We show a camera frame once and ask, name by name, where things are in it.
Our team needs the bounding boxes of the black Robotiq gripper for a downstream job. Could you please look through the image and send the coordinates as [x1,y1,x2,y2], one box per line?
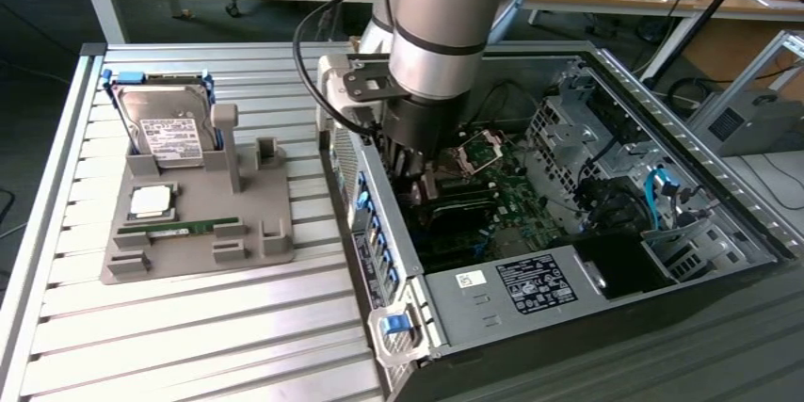
[380,92,471,161]

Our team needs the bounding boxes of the metal socket cover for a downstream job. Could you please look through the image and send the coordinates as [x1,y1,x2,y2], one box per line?
[455,131,508,172]

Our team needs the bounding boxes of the CPU socket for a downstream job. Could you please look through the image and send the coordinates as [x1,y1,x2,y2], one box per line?
[432,152,470,185]

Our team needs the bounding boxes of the silver metal drive cage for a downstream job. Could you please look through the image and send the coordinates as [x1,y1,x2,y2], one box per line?
[524,70,640,215]

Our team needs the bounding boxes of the green motherboard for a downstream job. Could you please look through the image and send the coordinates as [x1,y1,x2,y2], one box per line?
[380,126,571,276]

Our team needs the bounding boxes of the open black PC case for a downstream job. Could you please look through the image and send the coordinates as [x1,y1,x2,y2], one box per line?
[316,40,804,402]

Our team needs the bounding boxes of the silver chipset heat sink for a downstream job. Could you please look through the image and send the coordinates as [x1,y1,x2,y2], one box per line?
[491,227,536,257]

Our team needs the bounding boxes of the grey plastic parts rack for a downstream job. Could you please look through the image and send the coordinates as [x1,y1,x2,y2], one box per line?
[99,103,296,286]

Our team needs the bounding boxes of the grey power supply unit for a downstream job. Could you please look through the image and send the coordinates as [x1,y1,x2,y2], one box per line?
[424,245,616,349]

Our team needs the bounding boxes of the hard disk in blue carrier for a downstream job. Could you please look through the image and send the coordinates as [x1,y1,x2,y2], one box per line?
[99,68,228,170]

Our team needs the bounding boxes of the blue case latch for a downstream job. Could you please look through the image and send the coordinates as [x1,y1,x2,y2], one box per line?
[380,314,415,336]

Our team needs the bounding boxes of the green RAM stick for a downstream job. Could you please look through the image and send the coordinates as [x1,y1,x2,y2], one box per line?
[119,220,242,239]

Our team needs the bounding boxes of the silver CPU chip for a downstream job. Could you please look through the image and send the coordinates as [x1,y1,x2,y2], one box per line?
[128,185,175,220]

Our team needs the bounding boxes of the black tripod pole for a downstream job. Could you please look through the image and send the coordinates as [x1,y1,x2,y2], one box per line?
[640,0,772,90]

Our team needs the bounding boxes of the grey disk bay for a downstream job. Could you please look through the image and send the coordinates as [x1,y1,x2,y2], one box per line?
[640,217,778,285]

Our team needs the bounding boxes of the grey computer tower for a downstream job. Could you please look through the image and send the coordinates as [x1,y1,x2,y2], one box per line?
[687,88,804,158]

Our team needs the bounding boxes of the black looped wire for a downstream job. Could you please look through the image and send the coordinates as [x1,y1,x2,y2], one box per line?
[470,81,546,135]

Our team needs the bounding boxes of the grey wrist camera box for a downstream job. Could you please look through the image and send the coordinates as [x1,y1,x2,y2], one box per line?
[315,54,403,128]

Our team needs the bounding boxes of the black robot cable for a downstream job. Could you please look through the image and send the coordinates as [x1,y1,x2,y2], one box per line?
[292,0,403,137]

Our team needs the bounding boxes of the black wire bundle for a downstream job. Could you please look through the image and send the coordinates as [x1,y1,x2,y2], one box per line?
[575,175,652,238]

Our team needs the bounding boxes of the blue disk wire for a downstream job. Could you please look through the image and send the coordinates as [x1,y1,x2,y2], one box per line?
[643,164,684,233]

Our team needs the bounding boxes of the aluminium profile frame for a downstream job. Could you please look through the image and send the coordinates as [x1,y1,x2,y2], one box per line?
[722,28,804,102]

